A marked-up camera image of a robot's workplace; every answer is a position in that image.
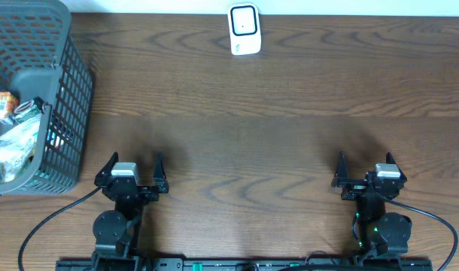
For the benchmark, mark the orange tissue pack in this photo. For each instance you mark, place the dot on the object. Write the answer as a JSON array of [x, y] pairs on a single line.
[[8, 104]]

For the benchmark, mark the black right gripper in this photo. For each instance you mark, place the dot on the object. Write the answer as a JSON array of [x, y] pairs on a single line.
[[356, 187]]

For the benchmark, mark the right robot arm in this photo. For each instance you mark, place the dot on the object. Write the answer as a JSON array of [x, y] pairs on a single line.
[[380, 234]]

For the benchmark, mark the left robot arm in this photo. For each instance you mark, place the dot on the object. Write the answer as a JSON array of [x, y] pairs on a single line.
[[117, 230]]

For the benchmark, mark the white barcode scanner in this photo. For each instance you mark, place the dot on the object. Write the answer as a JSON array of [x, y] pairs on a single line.
[[244, 29]]

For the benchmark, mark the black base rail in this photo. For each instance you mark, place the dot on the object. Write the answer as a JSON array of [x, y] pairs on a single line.
[[178, 264]]

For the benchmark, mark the grey plastic shopping basket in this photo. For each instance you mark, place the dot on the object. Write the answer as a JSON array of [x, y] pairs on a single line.
[[38, 59]]

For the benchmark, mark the white blue snack bag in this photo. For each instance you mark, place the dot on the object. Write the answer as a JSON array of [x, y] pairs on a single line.
[[16, 147]]

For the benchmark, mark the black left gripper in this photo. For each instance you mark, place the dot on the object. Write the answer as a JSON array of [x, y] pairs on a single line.
[[131, 189]]

